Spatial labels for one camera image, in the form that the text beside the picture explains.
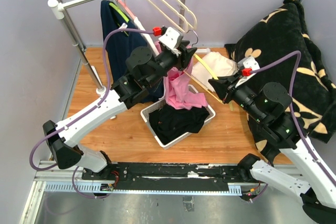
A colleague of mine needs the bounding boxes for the green hanger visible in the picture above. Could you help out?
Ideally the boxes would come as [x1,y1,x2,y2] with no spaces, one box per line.
[110,0,130,28]

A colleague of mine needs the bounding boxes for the navy blue t shirt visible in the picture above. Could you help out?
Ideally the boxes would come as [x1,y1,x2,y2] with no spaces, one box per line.
[100,0,165,103]

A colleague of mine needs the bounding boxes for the folded cream cloth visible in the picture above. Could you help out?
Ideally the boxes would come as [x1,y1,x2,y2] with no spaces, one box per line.
[192,52,237,92]

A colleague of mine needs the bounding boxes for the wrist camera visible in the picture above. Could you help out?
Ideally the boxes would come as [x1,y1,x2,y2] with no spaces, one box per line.
[235,56,260,87]
[153,27,183,56]

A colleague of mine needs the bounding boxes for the black t shirt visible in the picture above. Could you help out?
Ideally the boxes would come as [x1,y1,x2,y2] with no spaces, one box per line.
[157,104,209,136]
[149,107,192,144]

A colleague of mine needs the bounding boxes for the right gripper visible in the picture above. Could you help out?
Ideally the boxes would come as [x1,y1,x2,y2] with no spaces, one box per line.
[209,71,266,123]

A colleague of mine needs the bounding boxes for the white t shirt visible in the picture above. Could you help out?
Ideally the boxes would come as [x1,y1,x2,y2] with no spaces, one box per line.
[133,16,159,57]

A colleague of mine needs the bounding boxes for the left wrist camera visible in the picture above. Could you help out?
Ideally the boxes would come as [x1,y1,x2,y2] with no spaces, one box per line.
[153,27,183,56]

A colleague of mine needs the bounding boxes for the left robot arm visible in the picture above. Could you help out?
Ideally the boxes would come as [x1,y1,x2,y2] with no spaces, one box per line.
[43,40,196,180]

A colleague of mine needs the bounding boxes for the yellow hanger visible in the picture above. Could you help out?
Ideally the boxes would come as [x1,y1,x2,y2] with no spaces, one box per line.
[184,29,223,104]

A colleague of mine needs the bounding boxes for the pink t shirt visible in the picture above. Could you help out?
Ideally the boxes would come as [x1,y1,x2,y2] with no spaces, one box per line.
[154,40,208,111]

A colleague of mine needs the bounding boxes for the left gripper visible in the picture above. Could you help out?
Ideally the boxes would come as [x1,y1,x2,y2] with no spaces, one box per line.
[146,40,198,88]

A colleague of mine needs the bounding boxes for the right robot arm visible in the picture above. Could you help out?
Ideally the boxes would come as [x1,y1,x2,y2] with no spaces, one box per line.
[209,76,335,223]

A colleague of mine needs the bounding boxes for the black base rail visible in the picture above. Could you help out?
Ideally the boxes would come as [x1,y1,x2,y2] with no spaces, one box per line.
[81,162,255,192]

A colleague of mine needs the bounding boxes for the black floral blanket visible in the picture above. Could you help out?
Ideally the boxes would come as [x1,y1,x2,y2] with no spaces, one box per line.
[225,0,336,167]

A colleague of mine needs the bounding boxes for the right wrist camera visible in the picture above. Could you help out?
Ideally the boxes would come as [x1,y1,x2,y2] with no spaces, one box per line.
[235,56,260,87]

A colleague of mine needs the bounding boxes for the wooden hanger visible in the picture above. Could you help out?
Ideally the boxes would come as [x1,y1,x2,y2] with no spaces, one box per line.
[136,0,190,33]

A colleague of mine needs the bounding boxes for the pink white hanger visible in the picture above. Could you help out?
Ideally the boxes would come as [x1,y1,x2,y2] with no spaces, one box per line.
[110,0,144,30]

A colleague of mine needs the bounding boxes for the metal clothes rack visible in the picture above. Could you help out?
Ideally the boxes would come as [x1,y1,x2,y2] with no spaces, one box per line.
[47,0,211,120]

